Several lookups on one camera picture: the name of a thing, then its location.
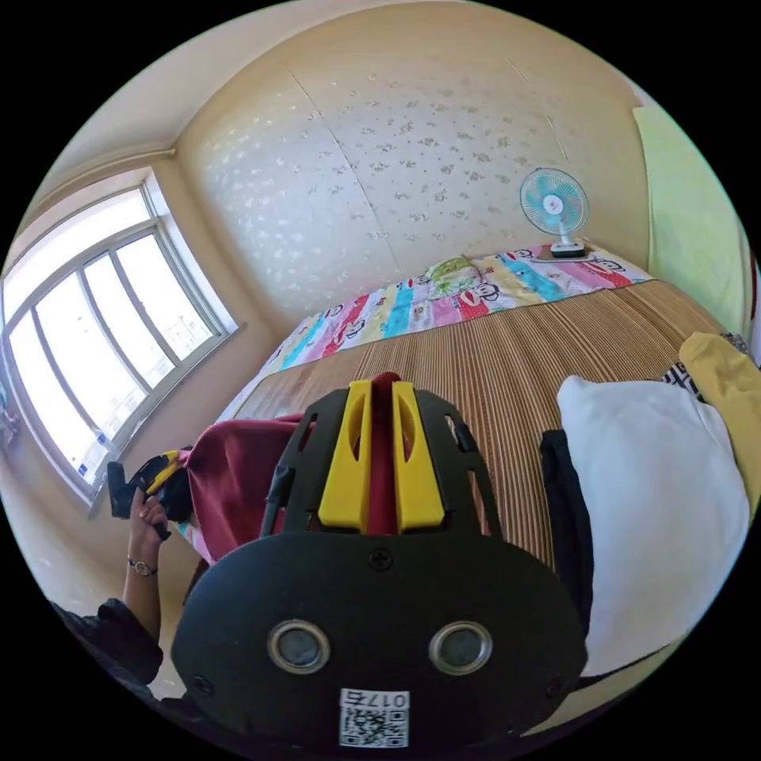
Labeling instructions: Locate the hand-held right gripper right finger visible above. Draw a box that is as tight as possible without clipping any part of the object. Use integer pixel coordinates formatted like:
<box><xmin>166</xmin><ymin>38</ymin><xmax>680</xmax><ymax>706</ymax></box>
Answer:
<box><xmin>392</xmin><ymin>380</ymin><xmax>445</xmax><ymax>535</ymax></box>

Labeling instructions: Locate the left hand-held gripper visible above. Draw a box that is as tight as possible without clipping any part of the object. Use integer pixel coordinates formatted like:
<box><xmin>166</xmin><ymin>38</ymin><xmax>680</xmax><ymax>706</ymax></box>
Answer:
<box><xmin>121</xmin><ymin>449</ymin><xmax>195</xmax><ymax>540</ymax></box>

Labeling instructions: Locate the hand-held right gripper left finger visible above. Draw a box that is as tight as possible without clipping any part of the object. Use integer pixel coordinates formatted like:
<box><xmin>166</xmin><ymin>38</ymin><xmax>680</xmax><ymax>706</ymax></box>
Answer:
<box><xmin>318</xmin><ymin>380</ymin><xmax>373</xmax><ymax>533</ymax></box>

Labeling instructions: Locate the red thermal shirt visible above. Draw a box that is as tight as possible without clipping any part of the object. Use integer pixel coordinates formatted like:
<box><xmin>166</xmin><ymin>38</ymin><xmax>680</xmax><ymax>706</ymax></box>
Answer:
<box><xmin>189</xmin><ymin>371</ymin><xmax>417</xmax><ymax>566</ymax></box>

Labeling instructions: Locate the person's left forearm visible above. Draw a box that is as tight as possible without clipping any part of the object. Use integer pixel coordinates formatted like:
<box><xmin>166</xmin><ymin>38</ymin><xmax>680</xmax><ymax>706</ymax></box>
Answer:
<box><xmin>120</xmin><ymin>556</ymin><xmax>163</xmax><ymax>649</ymax></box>

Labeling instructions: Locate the person's left hand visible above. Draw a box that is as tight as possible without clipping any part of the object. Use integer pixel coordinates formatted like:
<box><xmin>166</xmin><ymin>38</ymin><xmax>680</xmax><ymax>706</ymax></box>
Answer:
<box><xmin>127</xmin><ymin>489</ymin><xmax>172</xmax><ymax>560</ymax></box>

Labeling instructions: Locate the window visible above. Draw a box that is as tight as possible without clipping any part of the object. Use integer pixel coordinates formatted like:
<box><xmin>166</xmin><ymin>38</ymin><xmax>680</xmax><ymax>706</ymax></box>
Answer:
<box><xmin>0</xmin><ymin>170</ymin><xmax>240</xmax><ymax>507</ymax></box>

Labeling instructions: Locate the bed with woven mat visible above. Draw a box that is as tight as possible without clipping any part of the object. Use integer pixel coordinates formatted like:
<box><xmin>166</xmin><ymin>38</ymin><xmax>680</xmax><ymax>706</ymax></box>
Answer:
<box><xmin>213</xmin><ymin>243</ymin><xmax>741</xmax><ymax>569</ymax></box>

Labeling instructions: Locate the person's body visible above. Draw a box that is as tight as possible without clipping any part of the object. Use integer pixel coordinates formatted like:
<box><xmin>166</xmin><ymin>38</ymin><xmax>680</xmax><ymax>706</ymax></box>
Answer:
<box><xmin>50</xmin><ymin>596</ymin><xmax>201</xmax><ymax>724</ymax></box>

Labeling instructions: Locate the pile of clothes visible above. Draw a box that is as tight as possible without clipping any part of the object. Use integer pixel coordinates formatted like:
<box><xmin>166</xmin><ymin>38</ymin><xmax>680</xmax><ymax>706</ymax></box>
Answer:
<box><xmin>537</xmin><ymin>331</ymin><xmax>761</xmax><ymax>697</ymax></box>

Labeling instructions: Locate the small blue table fan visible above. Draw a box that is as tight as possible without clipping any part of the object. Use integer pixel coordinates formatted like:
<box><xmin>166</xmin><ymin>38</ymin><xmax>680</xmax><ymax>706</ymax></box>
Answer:
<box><xmin>518</xmin><ymin>166</ymin><xmax>591</xmax><ymax>260</ymax></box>

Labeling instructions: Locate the light green curtain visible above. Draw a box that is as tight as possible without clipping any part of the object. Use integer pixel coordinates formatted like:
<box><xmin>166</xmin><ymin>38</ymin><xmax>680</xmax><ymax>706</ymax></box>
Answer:
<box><xmin>632</xmin><ymin>105</ymin><xmax>755</xmax><ymax>338</ymax></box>

